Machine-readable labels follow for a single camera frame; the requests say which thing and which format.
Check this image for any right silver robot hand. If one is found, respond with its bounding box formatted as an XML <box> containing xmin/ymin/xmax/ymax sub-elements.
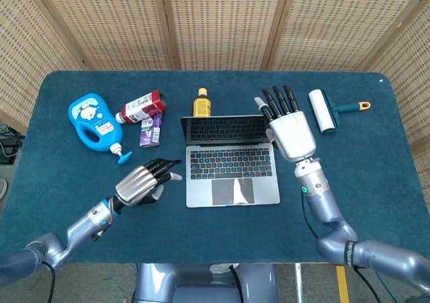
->
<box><xmin>253</xmin><ymin>84</ymin><xmax>317</xmax><ymax>163</ymax></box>

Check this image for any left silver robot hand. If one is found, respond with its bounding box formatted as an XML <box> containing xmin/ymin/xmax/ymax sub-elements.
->
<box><xmin>114</xmin><ymin>158</ymin><xmax>183</xmax><ymax>207</ymax></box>

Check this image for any silver laptop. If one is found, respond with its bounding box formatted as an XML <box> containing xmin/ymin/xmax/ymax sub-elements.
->
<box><xmin>179</xmin><ymin>114</ymin><xmax>281</xmax><ymax>209</ymax></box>

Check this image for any purple drink carton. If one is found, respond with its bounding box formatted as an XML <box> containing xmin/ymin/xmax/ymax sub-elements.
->
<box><xmin>139</xmin><ymin>111</ymin><xmax>163</xmax><ymax>147</ymax></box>

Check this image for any blue table cloth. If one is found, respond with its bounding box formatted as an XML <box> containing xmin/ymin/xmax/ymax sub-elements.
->
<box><xmin>0</xmin><ymin>70</ymin><xmax>430</xmax><ymax>265</ymax></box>

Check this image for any red label bottle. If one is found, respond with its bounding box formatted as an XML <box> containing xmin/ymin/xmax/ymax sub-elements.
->
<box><xmin>115</xmin><ymin>89</ymin><xmax>167</xmax><ymax>125</ymax></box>

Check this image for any blue cartoon detergent bottle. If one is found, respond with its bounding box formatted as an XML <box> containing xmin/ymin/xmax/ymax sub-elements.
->
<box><xmin>67</xmin><ymin>93</ymin><xmax>134</xmax><ymax>165</ymax></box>

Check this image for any yellow label tea bottle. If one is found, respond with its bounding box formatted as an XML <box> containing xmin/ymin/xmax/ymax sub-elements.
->
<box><xmin>192</xmin><ymin>87</ymin><xmax>212</xmax><ymax>118</ymax></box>

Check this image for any blue-grey robot torso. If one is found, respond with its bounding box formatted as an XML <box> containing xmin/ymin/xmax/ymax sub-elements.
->
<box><xmin>132</xmin><ymin>262</ymin><xmax>280</xmax><ymax>303</ymax></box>

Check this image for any teal handle lint roller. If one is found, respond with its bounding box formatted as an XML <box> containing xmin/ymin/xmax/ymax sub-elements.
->
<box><xmin>308</xmin><ymin>89</ymin><xmax>372</xmax><ymax>135</ymax></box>

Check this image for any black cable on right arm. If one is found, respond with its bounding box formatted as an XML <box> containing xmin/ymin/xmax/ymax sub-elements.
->
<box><xmin>300</xmin><ymin>190</ymin><xmax>384</xmax><ymax>303</ymax></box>

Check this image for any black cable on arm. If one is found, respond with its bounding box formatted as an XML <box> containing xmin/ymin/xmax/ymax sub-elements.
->
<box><xmin>300</xmin><ymin>190</ymin><xmax>384</xmax><ymax>303</ymax></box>
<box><xmin>42</xmin><ymin>261</ymin><xmax>56</xmax><ymax>303</ymax></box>

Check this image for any black cable on torso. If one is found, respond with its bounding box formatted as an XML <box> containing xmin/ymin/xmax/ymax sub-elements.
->
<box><xmin>229</xmin><ymin>264</ymin><xmax>245</xmax><ymax>303</ymax></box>

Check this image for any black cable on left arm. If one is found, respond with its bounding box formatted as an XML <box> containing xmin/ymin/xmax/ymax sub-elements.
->
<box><xmin>42</xmin><ymin>261</ymin><xmax>56</xmax><ymax>303</ymax></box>

